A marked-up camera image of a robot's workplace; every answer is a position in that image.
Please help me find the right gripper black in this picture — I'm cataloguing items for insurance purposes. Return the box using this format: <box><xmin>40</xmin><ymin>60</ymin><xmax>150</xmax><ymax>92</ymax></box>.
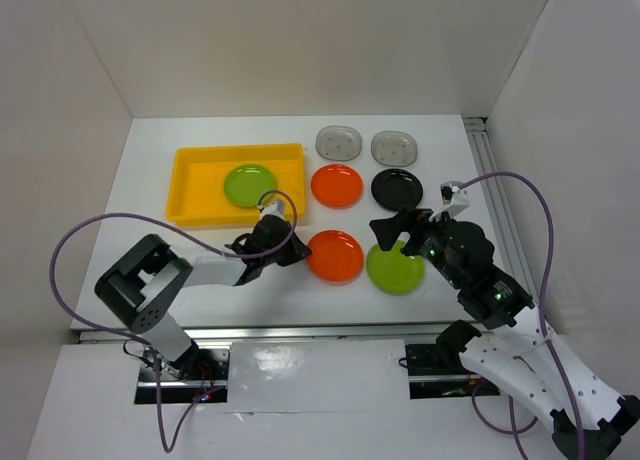
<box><xmin>368</xmin><ymin>203</ymin><xmax>465</xmax><ymax>288</ymax></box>

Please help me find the small green plate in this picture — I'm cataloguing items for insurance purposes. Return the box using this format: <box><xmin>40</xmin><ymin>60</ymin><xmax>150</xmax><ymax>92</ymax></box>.
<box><xmin>365</xmin><ymin>240</ymin><xmax>425</xmax><ymax>295</ymax></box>

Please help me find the black plate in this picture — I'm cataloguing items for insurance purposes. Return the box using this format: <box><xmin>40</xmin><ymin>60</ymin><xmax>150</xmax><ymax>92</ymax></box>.
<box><xmin>371</xmin><ymin>168</ymin><xmax>424</xmax><ymax>212</ymax></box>

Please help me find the orange plate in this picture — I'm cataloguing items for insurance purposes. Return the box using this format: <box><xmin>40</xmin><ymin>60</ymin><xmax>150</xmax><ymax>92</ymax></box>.
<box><xmin>306</xmin><ymin>230</ymin><xmax>364</xmax><ymax>284</ymax></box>
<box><xmin>310</xmin><ymin>164</ymin><xmax>363</xmax><ymax>209</ymax></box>

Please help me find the large green plate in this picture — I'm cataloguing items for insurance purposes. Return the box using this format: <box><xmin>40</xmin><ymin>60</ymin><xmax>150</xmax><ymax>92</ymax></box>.
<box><xmin>223</xmin><ymin>164</ymin><xmax>276</xmax><ymax>207</ymax></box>

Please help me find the clear glass plate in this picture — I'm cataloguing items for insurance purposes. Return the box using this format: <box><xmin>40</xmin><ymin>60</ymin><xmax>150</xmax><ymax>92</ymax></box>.
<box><xmin>315</xmin><ymin>125</ymin><xmax>363</xmax><ymax>162</ymax></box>
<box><xmin>371</xmin><ymin>131</ymin><xmax>419</xmax><ymax>168</ymax></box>

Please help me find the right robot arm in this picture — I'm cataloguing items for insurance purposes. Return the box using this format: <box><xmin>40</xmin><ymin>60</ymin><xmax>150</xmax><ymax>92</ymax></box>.
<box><xmin>369</xmin><ymin>209</ymin><xmax>639</xmax><ymax>459</ymax></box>

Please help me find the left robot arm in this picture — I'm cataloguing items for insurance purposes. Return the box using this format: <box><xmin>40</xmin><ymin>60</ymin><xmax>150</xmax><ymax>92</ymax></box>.
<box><xmin>94</xmin><ymin>214</ymin><xmax>312</xmax><ymax>379</ymax></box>

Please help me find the yellow plastic bin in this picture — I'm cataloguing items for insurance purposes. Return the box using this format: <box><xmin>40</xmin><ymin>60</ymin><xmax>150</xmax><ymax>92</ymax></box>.
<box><xmin>165</xmin><ymin>143</ymin><xmax>306</xmax><ymax>228</ymax></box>

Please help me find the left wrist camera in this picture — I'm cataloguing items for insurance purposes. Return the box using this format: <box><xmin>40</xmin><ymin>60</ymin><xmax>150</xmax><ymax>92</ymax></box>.
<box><xmin>260</xmin><ymin>199</ymin><xmax>286</xmax><ymax>219</ymax></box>

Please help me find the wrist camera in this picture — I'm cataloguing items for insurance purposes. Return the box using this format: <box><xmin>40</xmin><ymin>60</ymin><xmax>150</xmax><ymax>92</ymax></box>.
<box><xmin>260</xmin><ymin>199</ymin><xmax>286</xmax><ymax>219</ymax></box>
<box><xmin>429</xmin><ymin>181</ymin><xmax>470</xmax><ymax>222</ymax></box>

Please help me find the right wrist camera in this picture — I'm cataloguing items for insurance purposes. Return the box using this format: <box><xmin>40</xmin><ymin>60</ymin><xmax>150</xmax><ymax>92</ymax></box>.
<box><xmin>429</xmin><ymin>181</ymin><xmax>470</xmax><ymax>222</ymax></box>

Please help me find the aluminium rail front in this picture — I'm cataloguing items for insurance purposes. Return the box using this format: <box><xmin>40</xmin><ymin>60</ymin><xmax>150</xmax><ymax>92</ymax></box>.
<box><xmin>77</xmin><ymin>320</ymin><xmax>501</xmax><ymax>343</ymax></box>

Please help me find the aluminium rail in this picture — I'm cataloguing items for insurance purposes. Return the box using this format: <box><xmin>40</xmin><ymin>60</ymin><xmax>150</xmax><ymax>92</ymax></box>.
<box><xmin>77</xmin><ymin>320</ymin><xmax>501</xmax><ymax>343</ymax></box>
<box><xmin>463</xmin><ymin>117</ymin><xmax>546</xmax><ymax>303</ymax></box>

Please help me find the aluminium rail right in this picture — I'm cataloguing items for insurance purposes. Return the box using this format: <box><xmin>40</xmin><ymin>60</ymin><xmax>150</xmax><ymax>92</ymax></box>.
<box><xmin>463</xmin><ymin>117</ymin><xmax>546</xmax><ymax>303</ymax></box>

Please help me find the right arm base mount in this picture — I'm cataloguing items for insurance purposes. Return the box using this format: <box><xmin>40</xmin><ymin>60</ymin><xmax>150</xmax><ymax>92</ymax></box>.
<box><xmin>397</xmin><ymin>344</ymin><xmax>499</xmax><ymax>400</ymax></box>

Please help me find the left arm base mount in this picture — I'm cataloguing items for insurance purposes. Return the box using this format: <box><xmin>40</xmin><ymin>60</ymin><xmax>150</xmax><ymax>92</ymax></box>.
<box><xmin>129</xmin><ymin>346</ymin><xmax>231</xmax><ymax>405</ymax></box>

